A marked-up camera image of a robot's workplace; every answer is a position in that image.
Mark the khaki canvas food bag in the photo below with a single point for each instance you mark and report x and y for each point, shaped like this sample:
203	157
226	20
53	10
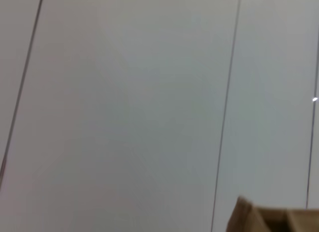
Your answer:
261	217

